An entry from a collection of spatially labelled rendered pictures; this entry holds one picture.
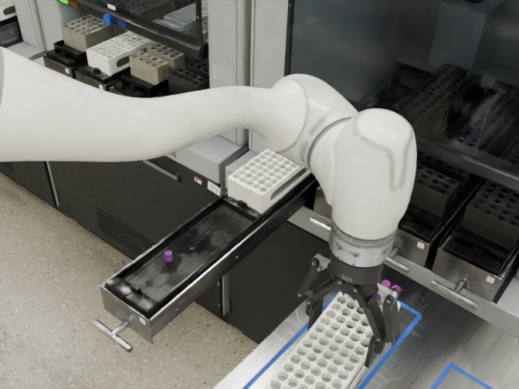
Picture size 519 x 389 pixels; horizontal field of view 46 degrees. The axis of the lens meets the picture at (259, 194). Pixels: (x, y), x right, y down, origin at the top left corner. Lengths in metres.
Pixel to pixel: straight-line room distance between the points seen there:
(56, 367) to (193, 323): 0.46
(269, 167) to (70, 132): 0.87
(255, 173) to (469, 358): 0.59
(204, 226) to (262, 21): 0.48
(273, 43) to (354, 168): 0.73
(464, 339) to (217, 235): 0.52
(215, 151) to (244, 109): 0.87
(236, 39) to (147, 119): 0.92
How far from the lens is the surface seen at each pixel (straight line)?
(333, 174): 0.77
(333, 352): 1.00
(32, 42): 2.24
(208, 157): 1.60
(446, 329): 1.15
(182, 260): 1.23
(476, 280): 1.32
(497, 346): 1.16
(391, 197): 0.75
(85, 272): 2.37
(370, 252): 0.82
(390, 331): 0.94
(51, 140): 0.54
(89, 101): 0.56
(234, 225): 1.30
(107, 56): 1.84
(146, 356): 2.08
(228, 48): 1.52
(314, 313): 1.00
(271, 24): 1.40
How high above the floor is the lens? 1.68
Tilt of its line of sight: 40 degrees down
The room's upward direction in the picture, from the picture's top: 2 degrees clockwise
